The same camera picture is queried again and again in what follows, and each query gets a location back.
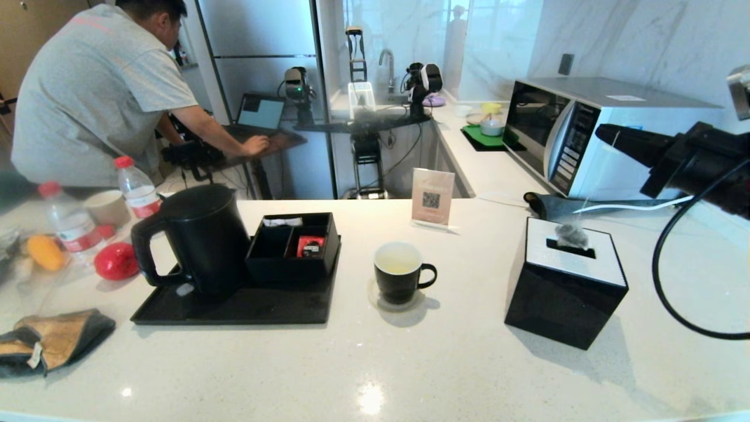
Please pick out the purple plate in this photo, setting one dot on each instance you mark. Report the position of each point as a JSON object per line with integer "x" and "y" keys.
{"x": 436, "y": 101}

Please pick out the brown wooden door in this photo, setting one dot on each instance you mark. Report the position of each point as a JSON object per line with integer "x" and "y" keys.
{"x": 23, "y": 47}

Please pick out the silver refrigerator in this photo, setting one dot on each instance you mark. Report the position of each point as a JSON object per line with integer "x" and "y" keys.
{"x": 263, "y": 29}

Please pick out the dark wall socket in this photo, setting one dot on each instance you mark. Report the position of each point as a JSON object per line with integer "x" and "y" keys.
{"x": 565, "y": 65}

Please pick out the brown wooden desk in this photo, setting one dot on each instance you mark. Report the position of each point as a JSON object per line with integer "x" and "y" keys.
{"x": 281, "y": 140}

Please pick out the open laptop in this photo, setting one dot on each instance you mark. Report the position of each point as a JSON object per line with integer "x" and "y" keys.
{"x": 261, "y": 111}

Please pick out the red ball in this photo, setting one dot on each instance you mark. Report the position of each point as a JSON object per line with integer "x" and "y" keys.
{"x": 116, "y": 261}

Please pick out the black teleoperation device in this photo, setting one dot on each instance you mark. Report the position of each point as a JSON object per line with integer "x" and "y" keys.
{"x": 193, "y": 153}

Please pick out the QR code sign stand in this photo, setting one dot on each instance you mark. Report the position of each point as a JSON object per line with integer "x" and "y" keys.
{"x": 432, "y": 196}

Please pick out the black electric kettle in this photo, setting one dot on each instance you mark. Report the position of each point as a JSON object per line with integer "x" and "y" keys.
{"x": 205, "y": 246}

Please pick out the black mug white inside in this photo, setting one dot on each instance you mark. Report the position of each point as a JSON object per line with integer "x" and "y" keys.
{"x": 395, "y": 287}

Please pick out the brown paper cup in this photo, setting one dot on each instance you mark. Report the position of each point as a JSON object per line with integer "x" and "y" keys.
{"x": 108, "y": 208}

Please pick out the black compartment organizer box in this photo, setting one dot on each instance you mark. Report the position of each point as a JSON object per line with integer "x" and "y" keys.
{"x": 287, "y": 272}

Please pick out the black background robot arm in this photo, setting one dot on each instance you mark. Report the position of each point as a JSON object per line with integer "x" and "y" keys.
{"x": 423, "y": 83}

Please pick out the black tissue box white lid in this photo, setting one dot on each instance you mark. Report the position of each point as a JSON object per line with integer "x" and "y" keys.
{"x": 556, "y": 305}

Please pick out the green placemat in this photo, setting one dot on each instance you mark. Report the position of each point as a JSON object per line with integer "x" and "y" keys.
{"x": 477, "y": 138}

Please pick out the orange fruit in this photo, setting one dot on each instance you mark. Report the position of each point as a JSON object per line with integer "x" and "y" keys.
{"x": 45, "y": 253}

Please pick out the grey white bowl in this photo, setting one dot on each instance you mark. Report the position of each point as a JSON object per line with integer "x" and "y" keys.
{"x": 491, "y": 127}

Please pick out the white sachet packets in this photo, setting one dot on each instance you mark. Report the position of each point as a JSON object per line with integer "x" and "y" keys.
{"x": 281, "y": 221}

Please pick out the yellow bowl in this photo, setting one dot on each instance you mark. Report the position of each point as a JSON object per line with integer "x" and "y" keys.
{"x": 491, "y": 108}

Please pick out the silver microwave oven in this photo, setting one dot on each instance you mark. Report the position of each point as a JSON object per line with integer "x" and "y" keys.
{"x": 586, "y": 105}

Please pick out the camera device green light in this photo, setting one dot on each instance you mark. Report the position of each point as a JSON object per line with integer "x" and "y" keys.
{"x": 295, "y": 80}

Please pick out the beige round coaster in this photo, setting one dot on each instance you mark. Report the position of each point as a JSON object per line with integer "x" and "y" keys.
{"x": 372, "y": 297}

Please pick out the person's right forearm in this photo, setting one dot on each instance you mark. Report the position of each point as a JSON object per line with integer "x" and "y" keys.
{"x": 217, "y": 126}

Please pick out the dark pink vegetable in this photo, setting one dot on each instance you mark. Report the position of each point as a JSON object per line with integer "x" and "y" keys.
{"x": 105, "y": 230}

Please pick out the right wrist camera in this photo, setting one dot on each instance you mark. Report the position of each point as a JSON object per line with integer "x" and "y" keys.
{"x": 741, "y": 91}

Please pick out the red sachet packet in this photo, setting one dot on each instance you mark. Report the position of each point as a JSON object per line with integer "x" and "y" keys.
{"x": 307, "y": 246}

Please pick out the person's left forearm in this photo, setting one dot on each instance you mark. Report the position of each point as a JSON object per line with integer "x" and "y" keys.
{"x": 170, "y": 130}

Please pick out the person's right hand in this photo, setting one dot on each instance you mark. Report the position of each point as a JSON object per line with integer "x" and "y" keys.
{"x": 256, "y": 145}

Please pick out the chrome sink faucet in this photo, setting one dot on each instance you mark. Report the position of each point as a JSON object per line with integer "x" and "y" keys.
{"x": 388, "y": 64}

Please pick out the black pedestal table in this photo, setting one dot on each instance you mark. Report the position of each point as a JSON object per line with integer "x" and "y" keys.
{"x": 366, "y": 149}

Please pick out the blurred red-capped water bottle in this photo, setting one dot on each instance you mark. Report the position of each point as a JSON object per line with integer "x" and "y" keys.
{"x": 73, "y": 231}

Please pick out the brown and black cloth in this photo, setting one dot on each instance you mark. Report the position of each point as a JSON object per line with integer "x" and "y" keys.
{"x": 58, "y": 337}

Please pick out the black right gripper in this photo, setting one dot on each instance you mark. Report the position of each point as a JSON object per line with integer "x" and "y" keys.
{"x": 703, "y": 164}

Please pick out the black serving tray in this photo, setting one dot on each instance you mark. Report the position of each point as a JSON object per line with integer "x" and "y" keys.
{"x": 281, "y": 308}

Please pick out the person in grey t-shirt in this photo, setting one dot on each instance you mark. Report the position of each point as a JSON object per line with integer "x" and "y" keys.
{"x": 99, "y": 88}

